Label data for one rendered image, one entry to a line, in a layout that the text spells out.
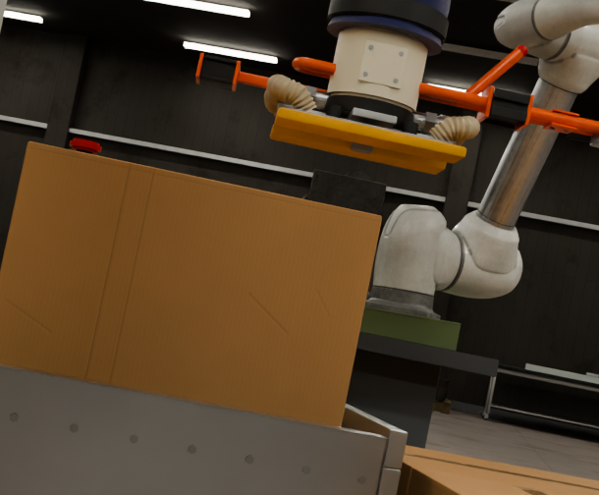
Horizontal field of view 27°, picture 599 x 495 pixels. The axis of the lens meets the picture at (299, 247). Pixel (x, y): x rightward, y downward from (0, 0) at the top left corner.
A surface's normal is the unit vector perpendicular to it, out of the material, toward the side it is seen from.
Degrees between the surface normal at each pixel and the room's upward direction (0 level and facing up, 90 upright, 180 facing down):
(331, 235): 90
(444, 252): 87
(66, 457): 90
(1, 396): 90
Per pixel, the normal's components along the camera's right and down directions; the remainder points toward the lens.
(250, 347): 0.12, -0.04
